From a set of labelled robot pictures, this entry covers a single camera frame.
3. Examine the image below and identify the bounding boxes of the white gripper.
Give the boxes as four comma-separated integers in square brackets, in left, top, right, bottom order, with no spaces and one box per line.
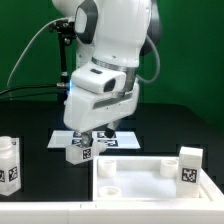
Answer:
[63,83,139,146]

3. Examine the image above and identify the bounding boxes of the white square table top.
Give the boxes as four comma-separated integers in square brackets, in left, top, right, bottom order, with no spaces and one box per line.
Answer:
[93,156,224,201]

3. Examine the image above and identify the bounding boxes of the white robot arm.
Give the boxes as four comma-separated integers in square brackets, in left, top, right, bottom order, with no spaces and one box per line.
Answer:
[52,0,159,148]

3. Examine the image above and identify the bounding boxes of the white sheet with tags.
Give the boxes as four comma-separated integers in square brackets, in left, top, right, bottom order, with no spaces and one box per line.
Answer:
[48,130,140,149]

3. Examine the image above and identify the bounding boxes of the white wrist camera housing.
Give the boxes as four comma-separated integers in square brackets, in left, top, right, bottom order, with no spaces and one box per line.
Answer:
[72,62,126,94]

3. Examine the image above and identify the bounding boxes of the black cable on table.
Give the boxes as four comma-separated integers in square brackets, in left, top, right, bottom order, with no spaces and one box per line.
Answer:
[0,83,70,100]

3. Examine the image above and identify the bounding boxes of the grey braided robot cable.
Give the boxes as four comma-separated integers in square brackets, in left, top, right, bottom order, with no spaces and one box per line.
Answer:
[136,34,162,84]

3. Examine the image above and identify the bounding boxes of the white camera cable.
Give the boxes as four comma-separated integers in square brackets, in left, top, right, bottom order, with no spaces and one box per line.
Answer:
[5,17,64,98]

